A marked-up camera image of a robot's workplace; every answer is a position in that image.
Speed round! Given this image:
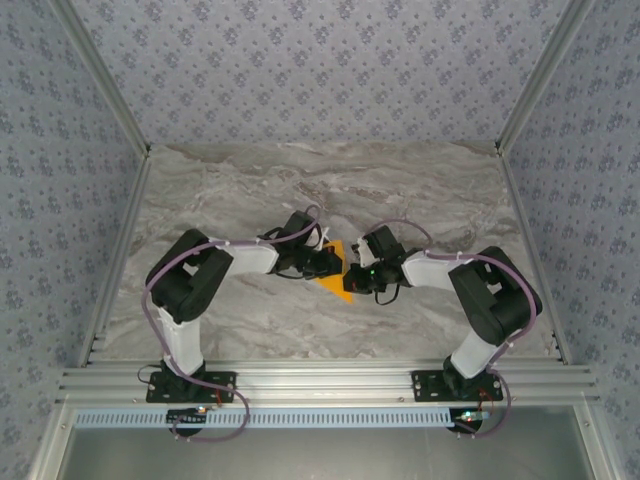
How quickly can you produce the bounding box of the orange paper sheet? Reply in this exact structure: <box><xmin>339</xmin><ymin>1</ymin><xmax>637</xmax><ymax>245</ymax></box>
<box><xmin>313</xmin><ymin>239</ymin><xmax>357</xmax><ymax>305</ymax></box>

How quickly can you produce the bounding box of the aluminium front beam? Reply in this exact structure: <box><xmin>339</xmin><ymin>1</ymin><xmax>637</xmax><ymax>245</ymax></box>
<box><xmin>54</xmin><ymin>362</ymin><xmax>601</xmax><ymax>406</ymax></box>

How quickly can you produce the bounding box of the right controller board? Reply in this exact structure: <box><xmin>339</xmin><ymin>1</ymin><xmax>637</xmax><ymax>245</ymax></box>
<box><xmin>451</xmin><ymin>407</ymin><xmax>494</xmax><ymax>425</ymax></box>

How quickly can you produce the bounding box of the controller board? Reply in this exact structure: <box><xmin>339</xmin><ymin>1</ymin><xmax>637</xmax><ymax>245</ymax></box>
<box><xmin>451</xmin><ymin>407</ymin><xmax>494</xmax><ymax>425</ymax></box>
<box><xmin>167</xmin><ymin>407</ymin><xmax>210</xmax><ymax>427</ymax></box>

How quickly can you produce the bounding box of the left controller board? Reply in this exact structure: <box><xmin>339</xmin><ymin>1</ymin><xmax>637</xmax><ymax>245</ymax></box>
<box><xmin>167</xmin><ymin>407</ymin><xmax>210</xmax><ymax>427</ymax></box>

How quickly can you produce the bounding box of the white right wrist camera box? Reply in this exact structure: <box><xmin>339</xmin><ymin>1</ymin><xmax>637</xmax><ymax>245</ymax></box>
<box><xmin>350</xmin><ymin>238</ymin><xmax>375</xmax><ymax>269</ymax></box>

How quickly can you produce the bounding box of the thin black left gripper cable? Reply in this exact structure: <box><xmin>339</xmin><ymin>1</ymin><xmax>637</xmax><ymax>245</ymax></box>
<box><xmin>272</xmin><ymin>268</ymin><xmax>321</xmax><ymax>282</ymax></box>

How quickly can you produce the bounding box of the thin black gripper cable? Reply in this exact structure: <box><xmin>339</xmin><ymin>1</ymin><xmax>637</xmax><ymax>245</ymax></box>
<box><xmin>374</xmin><ymin>283</ymin><xmax>402</xmax><ymax>307</ymax></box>
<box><xmin>272</xmin><ymin>268</ymin><xmax>321</xmax><ymax>282</ymax></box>

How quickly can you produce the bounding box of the thin black right gripper cable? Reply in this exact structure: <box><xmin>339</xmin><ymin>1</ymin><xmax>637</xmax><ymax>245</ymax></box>
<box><xmin>374</xmin><ymin>283</ymin><xmax>402</xmax><ymax>307</ymax></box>

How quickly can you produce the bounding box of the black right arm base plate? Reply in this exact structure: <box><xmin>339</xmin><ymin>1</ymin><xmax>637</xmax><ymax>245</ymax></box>
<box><xmin>410</xmin><ymin>369</ymin><xmax>503</xmax><ymax>404</ymax></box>

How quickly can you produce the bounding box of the aluminium right side rail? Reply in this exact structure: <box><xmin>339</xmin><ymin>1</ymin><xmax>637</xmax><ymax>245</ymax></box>
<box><xmin>497</xmin><ymin>152</ymin><xmax>575</xmax><ymax>369</ymax></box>

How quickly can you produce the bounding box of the aluminium rail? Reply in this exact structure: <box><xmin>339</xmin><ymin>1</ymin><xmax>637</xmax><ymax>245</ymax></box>
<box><xmin>77</xmin><ymin>152</ymin><xmax>154</xmax><ymax>369</ymax></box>
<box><xmin>497</xmin><ymin>152</ymin><xmax>575</xmax><ymax>369</ymax></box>

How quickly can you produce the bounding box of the light blue slotted cable duct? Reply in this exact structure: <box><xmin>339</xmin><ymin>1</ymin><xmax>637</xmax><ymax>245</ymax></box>
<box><xmin>73</xmin><ymin>407</ymin><xmax>569</xmax><ymax>430</ymax></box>

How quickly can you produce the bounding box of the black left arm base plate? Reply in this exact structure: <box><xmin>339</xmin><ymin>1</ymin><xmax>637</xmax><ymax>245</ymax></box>
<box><xmin>145</xmin><ymin>370</ymin><xmax>237</xmax><ymax>404</ymax></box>

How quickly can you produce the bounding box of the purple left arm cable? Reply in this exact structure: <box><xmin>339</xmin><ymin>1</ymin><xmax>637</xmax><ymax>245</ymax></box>
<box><xmin>141</xmin><ymin>203</ymin><xmax>324</xmax><ymax>445</ymax></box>

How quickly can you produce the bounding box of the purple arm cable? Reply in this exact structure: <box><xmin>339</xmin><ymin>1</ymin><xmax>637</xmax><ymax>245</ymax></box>
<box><xmin>141</xmin><ymin>203</ymin><xmax>324</xmax><ymax>445</ymax></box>
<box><xmin>367</xmin><ymin>218</ymin><xmax>544</xmax><ymax>440</ymax></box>

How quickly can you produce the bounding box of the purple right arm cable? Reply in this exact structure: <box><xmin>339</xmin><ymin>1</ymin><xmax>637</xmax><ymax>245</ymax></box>
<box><xmin>367</xmin><ymin>218</ymin><xmax>544</xmax><ymax>440</ymax></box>

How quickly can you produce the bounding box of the aluminium left side rail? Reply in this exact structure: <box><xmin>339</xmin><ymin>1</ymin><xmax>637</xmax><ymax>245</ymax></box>
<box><xmin>77</xmin><ymin>152</ymin><xmax>154</xmax><ymax>369</ymax></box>

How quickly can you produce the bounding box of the aluminium right frame post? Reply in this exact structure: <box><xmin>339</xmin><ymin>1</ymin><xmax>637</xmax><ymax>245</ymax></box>
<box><xmin>493</xmin><ymin>0</ymin><xmax>599</xmax><ymax>156</ymax></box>

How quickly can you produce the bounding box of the aluminium frame post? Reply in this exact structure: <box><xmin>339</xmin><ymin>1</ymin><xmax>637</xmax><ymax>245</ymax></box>
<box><xmin>49</xmin><ymin>0</ymin><xmax>152</xmax><ymax>156</ymax></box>
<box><xmin>493</xmin><ymin>0</ymin><xmax>599</xmax><ymax>156</ymax></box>

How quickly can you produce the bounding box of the aluminium left frame post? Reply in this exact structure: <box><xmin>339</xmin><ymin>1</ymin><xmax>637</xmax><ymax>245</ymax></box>
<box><xmin>49</xmin><ymin>0</ymin><xmax>152</xmax><ymax>156</ymax></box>

